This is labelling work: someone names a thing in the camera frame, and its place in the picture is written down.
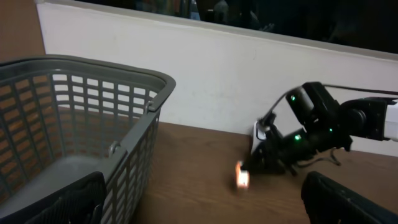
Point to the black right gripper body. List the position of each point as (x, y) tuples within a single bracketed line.
[(278, 153)]

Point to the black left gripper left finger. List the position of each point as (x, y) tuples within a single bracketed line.
[(80, 202)]

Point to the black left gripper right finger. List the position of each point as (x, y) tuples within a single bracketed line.
[(328, 202)]

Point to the small orange snack pack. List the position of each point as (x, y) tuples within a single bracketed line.
[(242, 176)]

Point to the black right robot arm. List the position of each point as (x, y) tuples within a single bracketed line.
[(326, 126)]

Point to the white barcode scanner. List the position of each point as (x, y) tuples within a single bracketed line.
[(257, 135)]

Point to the grey plastic shopping basket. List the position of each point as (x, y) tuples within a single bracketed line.
[(64, 117)]

